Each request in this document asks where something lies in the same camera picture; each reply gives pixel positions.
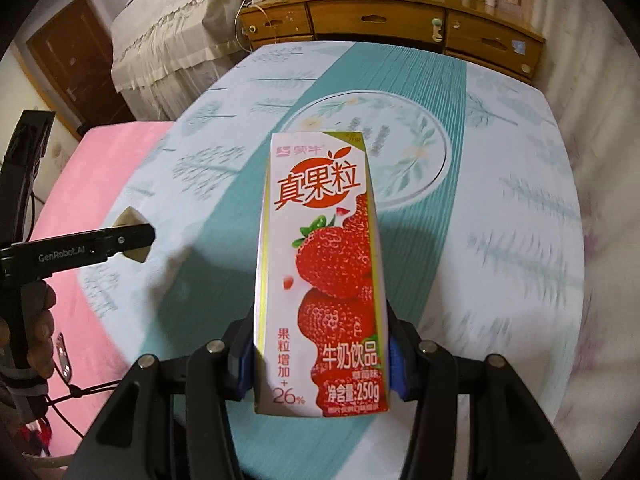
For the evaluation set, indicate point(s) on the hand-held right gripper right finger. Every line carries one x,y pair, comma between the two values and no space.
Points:
400,375

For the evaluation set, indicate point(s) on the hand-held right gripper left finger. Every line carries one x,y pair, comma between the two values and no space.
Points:
245,370

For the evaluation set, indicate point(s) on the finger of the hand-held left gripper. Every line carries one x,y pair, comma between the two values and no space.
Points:
132,237

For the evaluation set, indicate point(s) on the small beige cardboard box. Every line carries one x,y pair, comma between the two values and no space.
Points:
125,217

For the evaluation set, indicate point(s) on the strawberry milk carton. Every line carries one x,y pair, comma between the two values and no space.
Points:
320,260

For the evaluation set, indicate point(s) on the person's left hand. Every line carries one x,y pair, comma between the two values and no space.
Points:
42,330

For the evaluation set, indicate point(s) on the brown wooden door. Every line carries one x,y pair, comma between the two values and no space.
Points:
70,60

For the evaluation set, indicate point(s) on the leaf print teal tablecloth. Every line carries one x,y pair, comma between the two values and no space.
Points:
500,210

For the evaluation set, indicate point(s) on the cream lace cover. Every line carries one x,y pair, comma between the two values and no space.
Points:
175,35

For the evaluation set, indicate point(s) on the wooden desk with hutch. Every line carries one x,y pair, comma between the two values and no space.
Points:
375,15

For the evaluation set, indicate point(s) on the green white hanging charm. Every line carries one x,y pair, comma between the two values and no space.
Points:
436,31

